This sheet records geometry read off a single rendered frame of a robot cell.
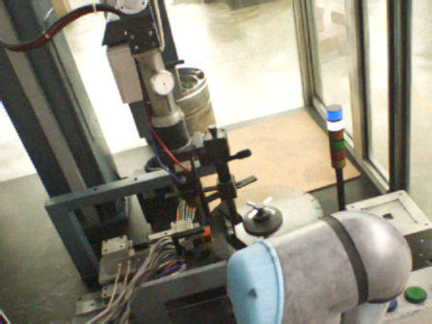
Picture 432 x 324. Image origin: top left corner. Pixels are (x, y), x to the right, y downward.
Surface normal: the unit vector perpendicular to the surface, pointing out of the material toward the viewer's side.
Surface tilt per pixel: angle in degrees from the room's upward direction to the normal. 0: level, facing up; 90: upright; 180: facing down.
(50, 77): 90
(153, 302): 90
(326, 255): 30
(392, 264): 74
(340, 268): 50
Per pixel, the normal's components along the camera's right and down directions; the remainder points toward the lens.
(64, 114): 0.22, 0.53
